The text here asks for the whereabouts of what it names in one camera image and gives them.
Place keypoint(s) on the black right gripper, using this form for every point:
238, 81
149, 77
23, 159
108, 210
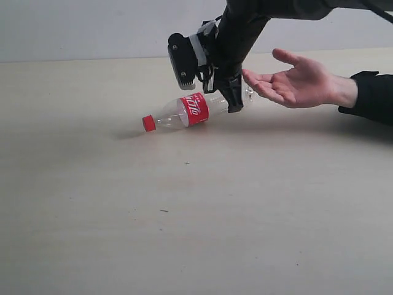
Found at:
236, 36

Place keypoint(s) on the clear cola bottle red label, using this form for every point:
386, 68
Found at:
186, 111

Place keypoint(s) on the person's open hand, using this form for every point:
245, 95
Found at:
307, 84

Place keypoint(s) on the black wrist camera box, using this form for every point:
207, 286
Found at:
192, 57

